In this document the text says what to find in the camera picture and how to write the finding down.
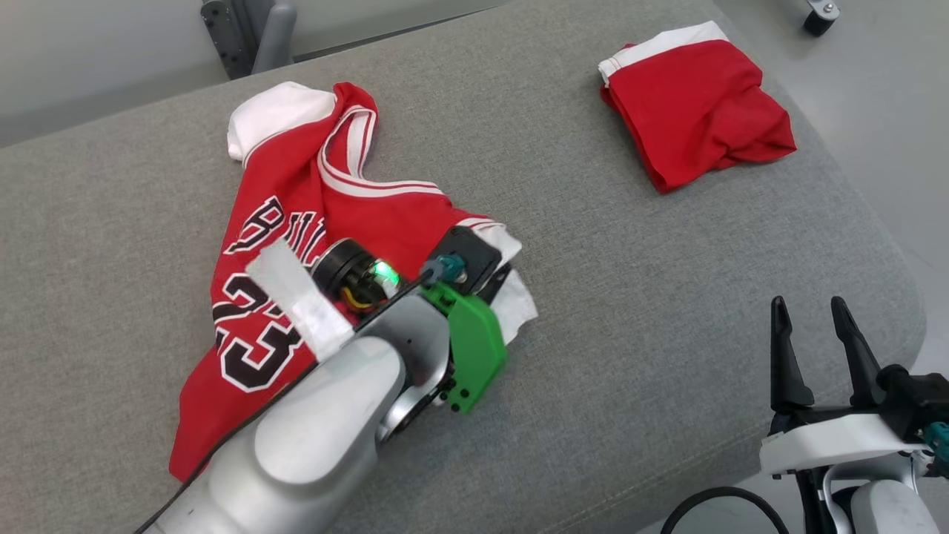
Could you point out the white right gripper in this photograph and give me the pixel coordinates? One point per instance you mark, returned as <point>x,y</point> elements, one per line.
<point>830,449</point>

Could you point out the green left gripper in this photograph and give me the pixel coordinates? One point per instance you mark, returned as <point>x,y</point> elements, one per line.
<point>478,348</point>

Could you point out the red Bulls jersey white sleeves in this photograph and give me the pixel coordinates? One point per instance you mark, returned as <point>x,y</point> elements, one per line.
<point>400,215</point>

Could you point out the red shorts white stripe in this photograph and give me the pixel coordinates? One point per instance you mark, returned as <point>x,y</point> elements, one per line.
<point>697,111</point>

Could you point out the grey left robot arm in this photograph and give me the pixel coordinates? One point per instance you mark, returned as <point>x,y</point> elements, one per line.
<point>311,445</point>

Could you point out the white tape label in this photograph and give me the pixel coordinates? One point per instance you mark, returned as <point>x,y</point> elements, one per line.
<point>296,297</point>

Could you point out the black caster wheel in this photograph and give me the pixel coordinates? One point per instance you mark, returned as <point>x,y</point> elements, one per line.
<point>818,21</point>

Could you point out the teal left camera connector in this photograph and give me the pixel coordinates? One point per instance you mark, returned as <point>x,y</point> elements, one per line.
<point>448,267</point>

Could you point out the teal camera connector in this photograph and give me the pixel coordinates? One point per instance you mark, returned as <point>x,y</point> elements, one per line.
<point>938,437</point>
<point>448,267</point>

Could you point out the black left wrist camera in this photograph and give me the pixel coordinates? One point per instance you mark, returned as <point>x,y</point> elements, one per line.
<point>474,252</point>

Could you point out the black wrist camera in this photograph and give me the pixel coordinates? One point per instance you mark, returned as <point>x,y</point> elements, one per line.
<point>916,397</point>
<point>474,252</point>

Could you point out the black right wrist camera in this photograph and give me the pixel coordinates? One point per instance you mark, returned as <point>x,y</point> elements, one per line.
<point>916,397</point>

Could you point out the teal right camera connector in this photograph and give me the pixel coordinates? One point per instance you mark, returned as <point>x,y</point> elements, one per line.
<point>938,437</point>

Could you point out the grey metal post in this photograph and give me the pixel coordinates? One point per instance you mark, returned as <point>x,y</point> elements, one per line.
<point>256,37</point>

